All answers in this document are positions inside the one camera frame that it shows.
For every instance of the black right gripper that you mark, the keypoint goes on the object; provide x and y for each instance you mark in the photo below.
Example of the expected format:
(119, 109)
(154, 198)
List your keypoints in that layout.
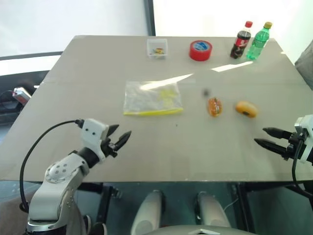
(294, 145)

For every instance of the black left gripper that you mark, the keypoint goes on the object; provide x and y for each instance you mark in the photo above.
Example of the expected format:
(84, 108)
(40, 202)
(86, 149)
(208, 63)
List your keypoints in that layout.
(109, 146)

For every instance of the round orange bread bun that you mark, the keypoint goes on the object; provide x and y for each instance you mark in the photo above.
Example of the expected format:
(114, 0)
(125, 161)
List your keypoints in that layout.
(245, 108)

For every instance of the clear yellow zip plastic bag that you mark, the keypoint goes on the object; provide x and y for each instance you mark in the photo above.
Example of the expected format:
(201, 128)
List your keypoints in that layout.
(149, 100)

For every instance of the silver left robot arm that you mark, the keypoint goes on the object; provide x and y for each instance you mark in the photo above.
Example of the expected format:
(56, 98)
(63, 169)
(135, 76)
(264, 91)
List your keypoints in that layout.
(61, 172)

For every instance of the white left robot leg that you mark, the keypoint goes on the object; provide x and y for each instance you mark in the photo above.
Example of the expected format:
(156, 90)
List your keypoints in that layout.
(148, 210)

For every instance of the white robot leg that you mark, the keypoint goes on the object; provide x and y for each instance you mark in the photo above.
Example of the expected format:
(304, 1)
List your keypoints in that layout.
(211, 210)
(148, 210)

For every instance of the grey upholstered chair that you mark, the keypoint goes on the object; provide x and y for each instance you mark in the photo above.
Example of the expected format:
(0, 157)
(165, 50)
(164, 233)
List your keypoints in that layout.
(306, 63)

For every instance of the small coloured items in box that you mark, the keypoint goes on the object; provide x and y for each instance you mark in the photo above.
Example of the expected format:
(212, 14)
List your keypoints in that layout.
(157, 51)

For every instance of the black sneaker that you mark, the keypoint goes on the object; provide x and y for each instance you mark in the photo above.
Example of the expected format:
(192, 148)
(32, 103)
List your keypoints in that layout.
(87, 224)
(99, 228)

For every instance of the white right robot leg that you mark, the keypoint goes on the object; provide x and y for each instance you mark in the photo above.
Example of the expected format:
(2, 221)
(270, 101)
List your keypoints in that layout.
(211, 210)

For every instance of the green bottle yellow cap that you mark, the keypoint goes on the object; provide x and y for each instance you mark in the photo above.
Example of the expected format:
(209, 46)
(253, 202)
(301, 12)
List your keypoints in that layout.
(258, 44)

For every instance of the clear plastic box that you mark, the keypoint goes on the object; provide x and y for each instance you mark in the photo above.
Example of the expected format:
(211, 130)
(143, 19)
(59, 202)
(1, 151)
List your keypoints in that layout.
(156, 44)

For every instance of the cola bottle red cap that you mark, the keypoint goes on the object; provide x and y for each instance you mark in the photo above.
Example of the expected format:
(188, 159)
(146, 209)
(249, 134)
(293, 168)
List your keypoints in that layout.
(240, 41)

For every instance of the silver red device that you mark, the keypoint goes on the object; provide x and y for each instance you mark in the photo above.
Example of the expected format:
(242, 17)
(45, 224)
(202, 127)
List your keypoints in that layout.
(22, 95)

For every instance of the black equipment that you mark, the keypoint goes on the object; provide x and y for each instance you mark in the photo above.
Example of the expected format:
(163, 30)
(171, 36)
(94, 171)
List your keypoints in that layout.
(9, 109)

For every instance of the red tape roll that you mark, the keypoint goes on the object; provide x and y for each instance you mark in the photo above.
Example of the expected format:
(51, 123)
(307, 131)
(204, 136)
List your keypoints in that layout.
(200, 52)

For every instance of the grey robot torso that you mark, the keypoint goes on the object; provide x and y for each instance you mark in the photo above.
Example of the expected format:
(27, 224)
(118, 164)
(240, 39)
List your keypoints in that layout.
(195, 232)

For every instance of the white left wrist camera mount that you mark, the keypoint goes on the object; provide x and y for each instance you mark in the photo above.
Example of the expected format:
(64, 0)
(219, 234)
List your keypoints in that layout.
(93, 132)

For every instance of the dark window frame post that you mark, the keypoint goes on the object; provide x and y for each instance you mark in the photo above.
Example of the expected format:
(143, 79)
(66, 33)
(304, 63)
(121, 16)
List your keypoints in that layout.
(150, 17)

